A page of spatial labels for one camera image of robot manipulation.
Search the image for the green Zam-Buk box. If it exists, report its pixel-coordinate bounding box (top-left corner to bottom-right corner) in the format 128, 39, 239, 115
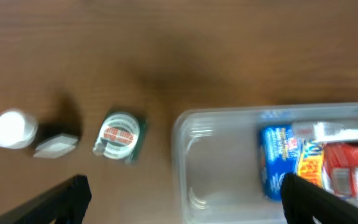
93, 108, 148, 165

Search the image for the red Panadol ActiFast box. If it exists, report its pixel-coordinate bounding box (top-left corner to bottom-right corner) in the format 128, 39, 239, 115
323, 143, 358, 199

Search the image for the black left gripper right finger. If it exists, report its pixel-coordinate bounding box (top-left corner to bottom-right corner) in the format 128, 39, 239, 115
280, 173, 358, 224

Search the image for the clear plastic container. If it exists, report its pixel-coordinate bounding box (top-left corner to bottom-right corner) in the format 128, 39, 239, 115
172, 103, 358, 223

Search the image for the blue KoolFever box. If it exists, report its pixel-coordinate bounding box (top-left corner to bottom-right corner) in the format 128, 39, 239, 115
258, 124, 326, 202

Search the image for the dark syrup bottle white cap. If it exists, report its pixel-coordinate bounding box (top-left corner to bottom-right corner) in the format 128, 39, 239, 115
0, 109, 82, 159

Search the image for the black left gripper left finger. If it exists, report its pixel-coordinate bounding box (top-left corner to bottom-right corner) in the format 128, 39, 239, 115
0, 175, 92, 224

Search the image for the white green medicine box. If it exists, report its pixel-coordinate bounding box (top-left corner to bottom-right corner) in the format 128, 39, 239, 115
291, 120, 358, 143

